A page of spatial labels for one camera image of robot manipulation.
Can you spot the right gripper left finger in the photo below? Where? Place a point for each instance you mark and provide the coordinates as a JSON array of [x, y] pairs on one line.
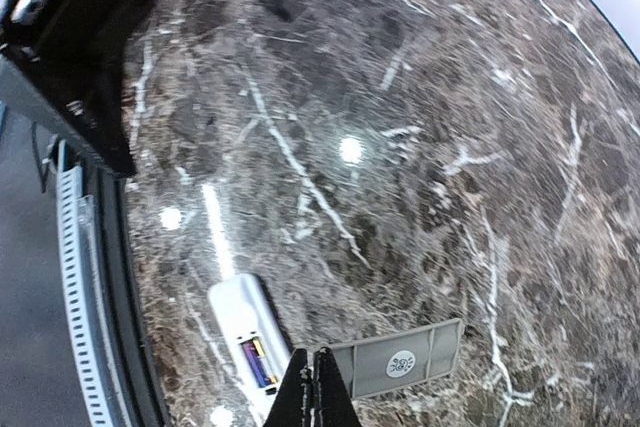
[[292, 404]]

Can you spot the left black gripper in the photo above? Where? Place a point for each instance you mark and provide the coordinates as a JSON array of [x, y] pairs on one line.
[[74, 49]]

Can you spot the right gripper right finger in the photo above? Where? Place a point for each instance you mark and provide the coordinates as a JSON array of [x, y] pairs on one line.
[[332, 405]]

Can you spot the purple AAA battery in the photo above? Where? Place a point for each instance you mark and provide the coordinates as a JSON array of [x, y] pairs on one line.
[[254, 360]]

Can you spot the grey battery cover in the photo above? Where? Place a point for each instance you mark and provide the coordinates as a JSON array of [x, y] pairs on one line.
[[382, 364]]

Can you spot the white remote control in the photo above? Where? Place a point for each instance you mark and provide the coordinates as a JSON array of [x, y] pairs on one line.
[[242, 312]]

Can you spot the gold AAA battery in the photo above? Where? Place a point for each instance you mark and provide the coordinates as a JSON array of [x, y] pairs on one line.
[[264, 361]]

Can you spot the white slotted cable duct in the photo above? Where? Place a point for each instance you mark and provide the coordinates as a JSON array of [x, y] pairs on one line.
[[84, 305]]

